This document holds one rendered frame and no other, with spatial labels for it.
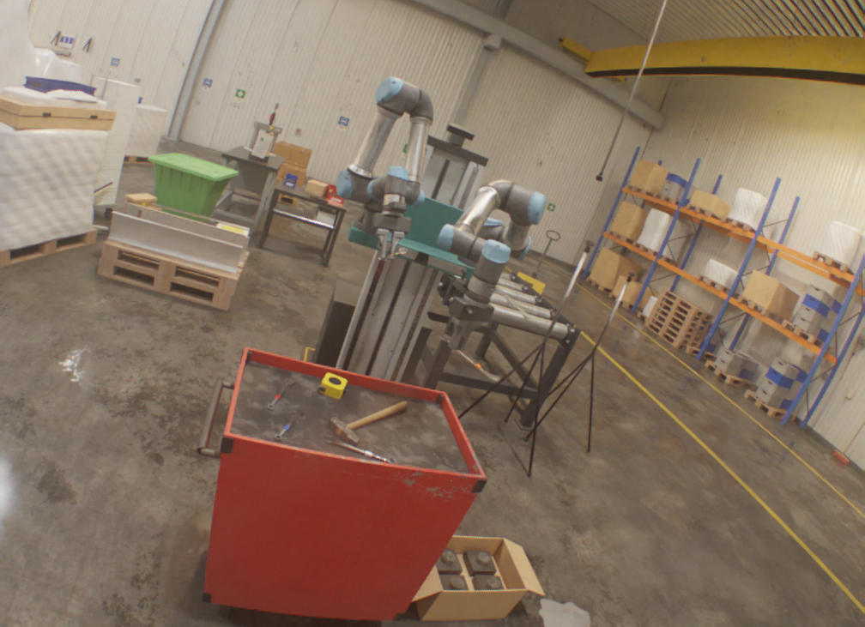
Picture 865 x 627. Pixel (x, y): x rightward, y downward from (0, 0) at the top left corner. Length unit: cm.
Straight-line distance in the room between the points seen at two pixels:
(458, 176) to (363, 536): 160
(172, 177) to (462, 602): 429
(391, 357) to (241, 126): 1159
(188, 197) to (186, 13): 991
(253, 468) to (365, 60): 1279
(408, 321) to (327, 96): 1141
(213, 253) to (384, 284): 205
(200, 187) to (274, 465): 380
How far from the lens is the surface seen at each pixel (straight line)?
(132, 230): 418
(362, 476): 126
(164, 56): 1426
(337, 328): 252
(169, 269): 398
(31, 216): 427
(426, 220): 217
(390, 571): 161
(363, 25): 1370
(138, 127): 905
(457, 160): 224
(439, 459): 142
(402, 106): 187
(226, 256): 402
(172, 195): 495
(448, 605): 208
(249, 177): 719
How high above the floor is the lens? 169
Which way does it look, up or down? 17 degrees down
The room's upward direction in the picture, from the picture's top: 22 degrees clockwise
